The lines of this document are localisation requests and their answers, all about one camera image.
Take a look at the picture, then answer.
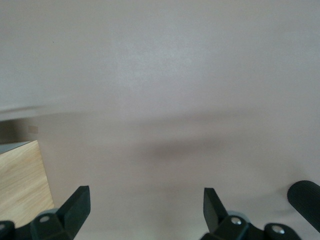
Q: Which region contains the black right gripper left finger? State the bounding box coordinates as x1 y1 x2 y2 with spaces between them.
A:
29 185 91 240

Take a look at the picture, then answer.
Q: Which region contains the black ribbed cylindrical vase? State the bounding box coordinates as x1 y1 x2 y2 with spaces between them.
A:
286 179 320 232

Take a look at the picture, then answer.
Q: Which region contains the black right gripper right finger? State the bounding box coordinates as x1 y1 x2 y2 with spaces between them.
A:
199 187 266 240

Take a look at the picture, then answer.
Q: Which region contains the light wooden drawer cabinet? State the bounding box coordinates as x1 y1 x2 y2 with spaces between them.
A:
0 139 55 229

